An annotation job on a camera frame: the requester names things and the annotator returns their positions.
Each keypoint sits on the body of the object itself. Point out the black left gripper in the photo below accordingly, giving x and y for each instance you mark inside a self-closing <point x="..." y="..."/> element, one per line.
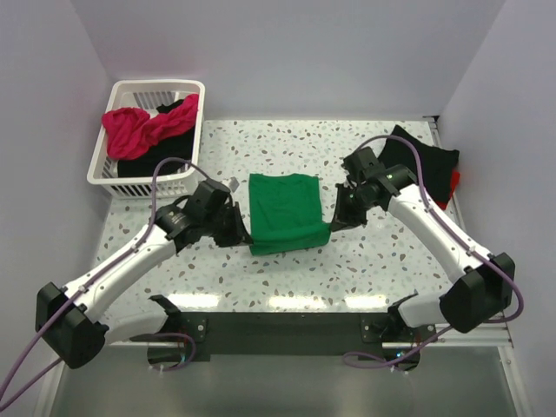
<point x="238" y="234"/>

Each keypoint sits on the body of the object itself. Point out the aluminium front rail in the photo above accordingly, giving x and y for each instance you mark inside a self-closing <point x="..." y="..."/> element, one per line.
<point x="488" y="335"/>

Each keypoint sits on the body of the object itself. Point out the black t-shirt in basket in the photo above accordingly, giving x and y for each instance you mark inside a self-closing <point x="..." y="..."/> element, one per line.
<point x="175" y="146"/>

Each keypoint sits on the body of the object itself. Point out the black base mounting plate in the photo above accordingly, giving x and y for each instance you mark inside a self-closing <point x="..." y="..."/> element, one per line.
<point x="203" y="336"/>

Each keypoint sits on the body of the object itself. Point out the white plastic laundry basket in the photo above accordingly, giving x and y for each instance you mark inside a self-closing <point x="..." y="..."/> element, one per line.
<point x="147" y="94"/>

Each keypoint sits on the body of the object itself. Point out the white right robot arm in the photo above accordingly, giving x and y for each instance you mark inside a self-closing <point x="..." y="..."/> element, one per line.
<point x="482" y="283"/>

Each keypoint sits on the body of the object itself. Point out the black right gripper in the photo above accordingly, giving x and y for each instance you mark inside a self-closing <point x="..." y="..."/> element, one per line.
<point x="343" y="219"/>

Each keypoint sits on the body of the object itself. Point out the green t-shirt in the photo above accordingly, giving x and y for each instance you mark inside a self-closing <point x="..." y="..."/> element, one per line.
<point x="285" y="214"/>

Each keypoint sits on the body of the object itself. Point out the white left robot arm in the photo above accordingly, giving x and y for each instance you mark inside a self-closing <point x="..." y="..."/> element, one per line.
<point x="69" y="319"/>

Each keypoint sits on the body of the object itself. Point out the red folded t-shirt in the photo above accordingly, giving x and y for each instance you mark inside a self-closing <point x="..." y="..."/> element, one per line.
<point x="445" y="188"/>

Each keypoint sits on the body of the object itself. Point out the pink t-shirt in basket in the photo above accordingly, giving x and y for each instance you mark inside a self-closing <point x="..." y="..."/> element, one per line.
<point x="131" y="131"/>

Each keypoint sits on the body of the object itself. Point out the black folded t-shirt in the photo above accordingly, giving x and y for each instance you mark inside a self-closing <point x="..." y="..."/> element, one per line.
<point x="434" y="161"/>

